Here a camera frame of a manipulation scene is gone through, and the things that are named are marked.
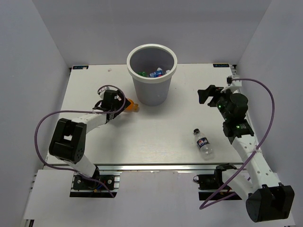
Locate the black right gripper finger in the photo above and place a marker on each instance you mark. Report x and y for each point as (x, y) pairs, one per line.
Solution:
(213, 101)
(211, 91)

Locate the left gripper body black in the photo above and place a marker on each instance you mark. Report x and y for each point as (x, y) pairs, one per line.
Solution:
(119, 103)

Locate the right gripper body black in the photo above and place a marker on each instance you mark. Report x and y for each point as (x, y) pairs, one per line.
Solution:
(221, 103)

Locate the orange juice bottle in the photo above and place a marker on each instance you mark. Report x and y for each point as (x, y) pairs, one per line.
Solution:
(132, 107)

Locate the green plastic bottle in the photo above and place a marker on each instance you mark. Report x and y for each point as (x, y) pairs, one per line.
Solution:
(142, 74)

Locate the blue label water bottle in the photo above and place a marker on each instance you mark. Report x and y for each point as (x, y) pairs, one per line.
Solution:
(157, 72)

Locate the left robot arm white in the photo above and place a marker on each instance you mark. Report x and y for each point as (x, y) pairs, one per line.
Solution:
(69, 138)

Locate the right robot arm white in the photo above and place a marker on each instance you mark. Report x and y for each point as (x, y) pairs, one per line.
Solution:
(266, 198)

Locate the white plastic bin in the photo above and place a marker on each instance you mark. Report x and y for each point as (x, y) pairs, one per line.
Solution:
(147, 58)

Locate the right blue corner label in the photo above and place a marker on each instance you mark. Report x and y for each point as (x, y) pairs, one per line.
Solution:
(221, 65)

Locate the blue corner label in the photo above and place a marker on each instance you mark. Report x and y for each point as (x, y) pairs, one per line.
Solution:
(221, 65)
(85, 67)

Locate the pepsi bottle black cap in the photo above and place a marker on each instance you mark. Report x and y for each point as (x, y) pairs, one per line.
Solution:
(203, 144)

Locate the left blue corner label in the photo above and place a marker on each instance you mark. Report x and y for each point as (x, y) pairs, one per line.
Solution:
(85, 67)

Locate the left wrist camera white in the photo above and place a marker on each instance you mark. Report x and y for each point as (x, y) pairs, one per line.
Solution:
(101, 91)

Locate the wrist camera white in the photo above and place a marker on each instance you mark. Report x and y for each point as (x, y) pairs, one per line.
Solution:
(234, 83)
(101, 91)

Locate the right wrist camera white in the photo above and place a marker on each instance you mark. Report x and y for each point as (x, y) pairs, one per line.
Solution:
(234, 83)

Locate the aluminium front rail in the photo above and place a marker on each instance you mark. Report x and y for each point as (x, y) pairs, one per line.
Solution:
(155, 167)

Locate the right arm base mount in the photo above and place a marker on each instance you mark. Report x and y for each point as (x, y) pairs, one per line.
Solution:
(206, 183)

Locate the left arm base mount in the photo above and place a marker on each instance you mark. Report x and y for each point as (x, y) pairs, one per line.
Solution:
(81, 188)

